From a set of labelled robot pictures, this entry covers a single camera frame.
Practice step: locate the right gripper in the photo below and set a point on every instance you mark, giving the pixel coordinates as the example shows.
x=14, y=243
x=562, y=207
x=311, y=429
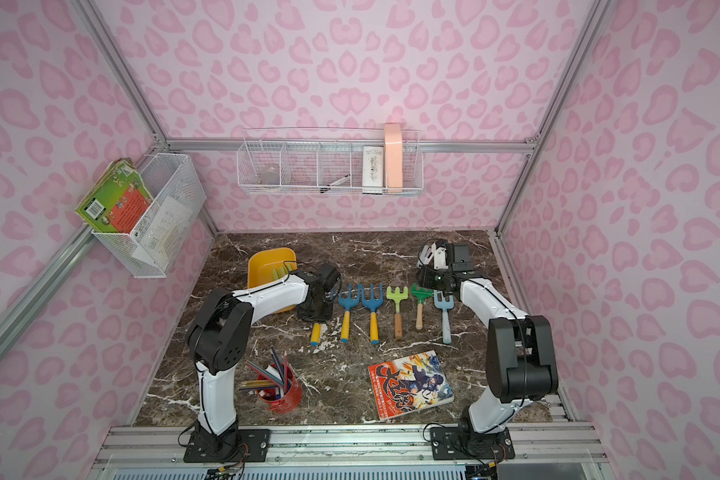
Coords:
x=431, y=279

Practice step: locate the green red book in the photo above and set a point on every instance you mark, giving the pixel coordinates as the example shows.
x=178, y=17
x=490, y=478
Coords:
x=117, y=201

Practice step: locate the blue rake yellow handle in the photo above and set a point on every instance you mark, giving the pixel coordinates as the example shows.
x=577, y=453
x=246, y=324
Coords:
x=372, y=298
x=348, y=299
x=315, y=337

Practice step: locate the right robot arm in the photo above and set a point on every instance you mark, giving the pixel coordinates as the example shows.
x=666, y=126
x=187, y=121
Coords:
x=521, y=366

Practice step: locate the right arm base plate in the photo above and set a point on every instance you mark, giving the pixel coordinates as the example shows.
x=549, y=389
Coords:
x=456, y=443

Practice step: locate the black silver pen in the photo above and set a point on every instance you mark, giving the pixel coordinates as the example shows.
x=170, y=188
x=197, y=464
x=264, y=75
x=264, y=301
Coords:
x=339, y=182

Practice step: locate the white card pack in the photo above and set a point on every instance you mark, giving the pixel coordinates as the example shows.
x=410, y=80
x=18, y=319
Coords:
x=373, y=170

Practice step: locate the white wire wall shelf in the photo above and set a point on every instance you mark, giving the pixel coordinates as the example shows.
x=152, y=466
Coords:
x=311, y=157

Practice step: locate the grey round tin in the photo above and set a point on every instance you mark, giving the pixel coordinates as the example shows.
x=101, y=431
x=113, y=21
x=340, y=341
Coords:
x=270, y=176

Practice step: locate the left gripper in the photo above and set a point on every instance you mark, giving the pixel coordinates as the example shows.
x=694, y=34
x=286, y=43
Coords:
x=311, y=310

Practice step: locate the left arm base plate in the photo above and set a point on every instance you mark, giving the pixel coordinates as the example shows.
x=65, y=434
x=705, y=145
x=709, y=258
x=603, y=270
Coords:
x=250, y=445

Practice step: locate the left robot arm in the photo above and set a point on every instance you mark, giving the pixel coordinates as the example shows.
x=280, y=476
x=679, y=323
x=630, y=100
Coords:
x=218, y=336

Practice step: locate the red pencil cup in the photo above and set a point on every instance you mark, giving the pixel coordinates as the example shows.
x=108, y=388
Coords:
x=282, y=402

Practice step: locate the light green rake wooden handle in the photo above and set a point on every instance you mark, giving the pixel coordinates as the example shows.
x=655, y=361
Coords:
x=397, y=295

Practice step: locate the white mesh wall basket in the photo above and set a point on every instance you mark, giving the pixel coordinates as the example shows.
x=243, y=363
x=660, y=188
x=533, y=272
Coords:
x=166, y=174

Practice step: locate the pink box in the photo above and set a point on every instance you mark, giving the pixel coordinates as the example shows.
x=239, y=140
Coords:
x=393, y=157

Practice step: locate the red comic book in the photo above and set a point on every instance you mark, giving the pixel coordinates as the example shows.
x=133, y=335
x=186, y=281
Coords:
x=409, y=384

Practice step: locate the yellow plastic storage box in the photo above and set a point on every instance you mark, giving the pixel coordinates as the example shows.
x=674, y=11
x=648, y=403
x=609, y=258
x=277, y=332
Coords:
x=260, y=265

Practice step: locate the white paper sheet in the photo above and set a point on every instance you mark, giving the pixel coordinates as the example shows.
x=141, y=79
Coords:
x=160, y=233

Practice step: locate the light blue rake white handle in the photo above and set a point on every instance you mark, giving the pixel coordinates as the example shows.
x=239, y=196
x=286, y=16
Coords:
x=444, y=303

